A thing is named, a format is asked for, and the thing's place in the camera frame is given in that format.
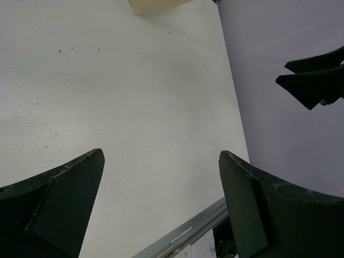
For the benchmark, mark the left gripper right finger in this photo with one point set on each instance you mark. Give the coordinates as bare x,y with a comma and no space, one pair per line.
271,217

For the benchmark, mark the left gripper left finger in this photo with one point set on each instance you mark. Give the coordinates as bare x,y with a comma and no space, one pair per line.
47,215

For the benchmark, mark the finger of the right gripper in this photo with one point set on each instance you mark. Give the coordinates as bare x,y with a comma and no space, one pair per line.
319,62
323,87

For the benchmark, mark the cream paper bag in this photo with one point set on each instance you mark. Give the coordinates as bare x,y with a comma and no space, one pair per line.
142,7

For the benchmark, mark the white paper sheet front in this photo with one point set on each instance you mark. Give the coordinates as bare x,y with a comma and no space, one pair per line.
204,247

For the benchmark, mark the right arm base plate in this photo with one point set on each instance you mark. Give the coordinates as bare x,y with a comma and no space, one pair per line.
224,240

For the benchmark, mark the aluminium table frame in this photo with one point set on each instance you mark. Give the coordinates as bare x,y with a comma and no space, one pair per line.
188,232

